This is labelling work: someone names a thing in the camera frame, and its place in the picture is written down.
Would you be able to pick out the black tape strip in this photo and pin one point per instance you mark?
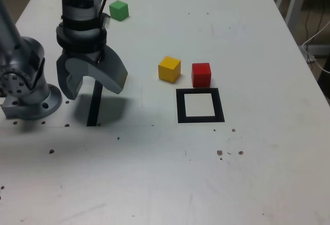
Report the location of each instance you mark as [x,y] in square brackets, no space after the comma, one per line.
[92,111]

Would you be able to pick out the black tape square outline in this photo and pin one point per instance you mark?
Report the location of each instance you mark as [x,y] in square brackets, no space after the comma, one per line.
[180,106]

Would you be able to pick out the yellow cube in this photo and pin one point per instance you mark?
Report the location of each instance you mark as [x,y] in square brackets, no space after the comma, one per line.
[168,71]

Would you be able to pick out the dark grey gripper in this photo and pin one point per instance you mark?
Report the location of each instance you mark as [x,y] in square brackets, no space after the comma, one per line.
[85,55]

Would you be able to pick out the red cube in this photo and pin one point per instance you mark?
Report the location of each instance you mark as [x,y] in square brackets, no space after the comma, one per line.
[201,77]

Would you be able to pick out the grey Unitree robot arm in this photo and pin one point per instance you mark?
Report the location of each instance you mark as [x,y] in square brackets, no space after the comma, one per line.
[25,101]

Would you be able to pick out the green cube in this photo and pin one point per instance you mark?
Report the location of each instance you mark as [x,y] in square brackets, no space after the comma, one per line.
[118,11]

